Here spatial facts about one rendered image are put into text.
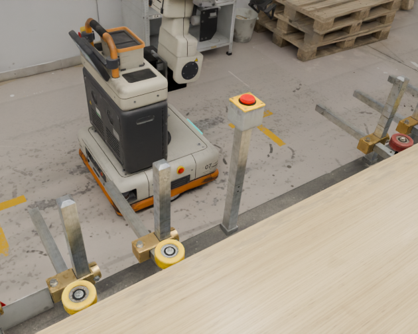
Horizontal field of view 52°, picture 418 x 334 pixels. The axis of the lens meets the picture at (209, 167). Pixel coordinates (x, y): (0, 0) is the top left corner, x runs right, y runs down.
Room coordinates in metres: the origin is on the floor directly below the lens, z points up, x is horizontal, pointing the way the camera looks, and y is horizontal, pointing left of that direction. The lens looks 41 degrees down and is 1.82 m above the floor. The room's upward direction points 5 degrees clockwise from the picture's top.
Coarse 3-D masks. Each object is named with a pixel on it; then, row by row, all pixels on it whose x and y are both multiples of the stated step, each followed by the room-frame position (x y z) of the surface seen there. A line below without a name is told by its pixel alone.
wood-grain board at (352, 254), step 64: (320, 192) 0.98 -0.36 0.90; (384, 192) 1.01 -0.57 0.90; (192, 256) 0.69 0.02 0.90; (256, 256) 0.71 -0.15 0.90; (320, 256) 0.73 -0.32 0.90; (384, 256) 0.75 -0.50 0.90; (64, 320) 0.48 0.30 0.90; (128, 320) 0.50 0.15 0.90; (192, 320) 0.51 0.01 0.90; (256, 320) 0.52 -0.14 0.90; (320, 320) 0.54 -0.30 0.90; (384, 320) 0.55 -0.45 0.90
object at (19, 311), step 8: (32, 296) 0.60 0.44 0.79; (40, 296) 0.61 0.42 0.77; (48, 296) 0.62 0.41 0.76; (8, 304) 0.57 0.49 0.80; (16, 304) 0.58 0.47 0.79; (24, 304) 0.59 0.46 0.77; (32, 304) 0.60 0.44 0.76; (40, 304) 0.61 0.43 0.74; (48, 304) 0.62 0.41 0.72; (8, 312) 0.56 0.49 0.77; (16, 312) 0.57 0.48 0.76; (24, 312) 0.58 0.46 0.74; (32, 312) 0.59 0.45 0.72; (40, 312) 0.60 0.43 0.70; (0, 320) 0.55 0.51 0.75; (8, 320) 0.56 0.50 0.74; (16, 320) 0.57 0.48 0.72; (24, 320) 0.58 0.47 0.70; (8, 328) 0.55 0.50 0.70
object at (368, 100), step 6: (354, 90) 1.78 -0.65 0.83; (360, 90) 1.78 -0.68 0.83; (354, 96) 1.77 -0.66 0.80; (360, 96) 1.74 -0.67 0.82; (366, 96) 1.73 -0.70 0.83; (366, 102) 1.71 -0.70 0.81; (372, 102) 1.69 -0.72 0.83; (378, 102) 1.69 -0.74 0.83; (378, 108) 1.66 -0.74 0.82; (396, 114) 1.60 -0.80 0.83; (396, 120) 1.58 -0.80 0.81; (414, 126) 1.52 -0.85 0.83; (414, 132) 1.51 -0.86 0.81
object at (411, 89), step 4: (392, 76) 1.92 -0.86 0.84; (396, 76) 1.93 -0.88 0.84; (388, 80) 1.92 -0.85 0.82; (392, 80) 1.91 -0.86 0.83; (408, 84) 1.85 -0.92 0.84; (408, 88) 1.83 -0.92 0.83; (412, 88) 1.82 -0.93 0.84; (416, 88) 1.82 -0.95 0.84; (408, 92) 1.83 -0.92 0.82; (412, 92) 1.81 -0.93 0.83; (416, 92) 1.80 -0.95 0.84; (416, 96) 1.79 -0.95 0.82
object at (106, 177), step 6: (84, 144) 1.89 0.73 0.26; (84, 150) 1.91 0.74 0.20; (90, 150) 1.84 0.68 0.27; (90, 156) 1.83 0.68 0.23; (96, 156) 1.79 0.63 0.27; (96, 162) 1.76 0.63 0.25; (96, 168) 1.77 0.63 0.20; (102, 168) 1.70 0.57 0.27; (102, 174) 1.69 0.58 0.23; (108, 174) 1.65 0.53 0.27; (108, 180) 1.62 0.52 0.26
